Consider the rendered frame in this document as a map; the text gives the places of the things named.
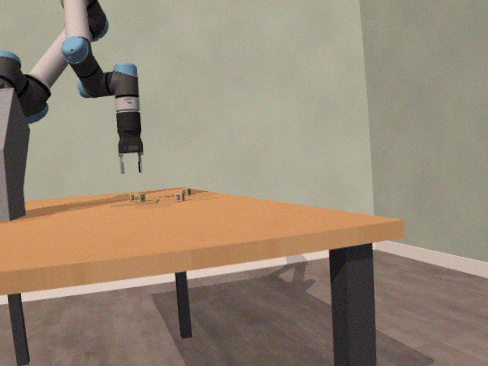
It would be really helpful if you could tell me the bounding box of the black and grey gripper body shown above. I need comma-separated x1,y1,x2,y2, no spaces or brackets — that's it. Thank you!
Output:
115,97,143,153

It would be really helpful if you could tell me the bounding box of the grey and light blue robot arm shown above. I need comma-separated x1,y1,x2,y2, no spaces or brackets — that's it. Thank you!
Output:
0,0,139,124

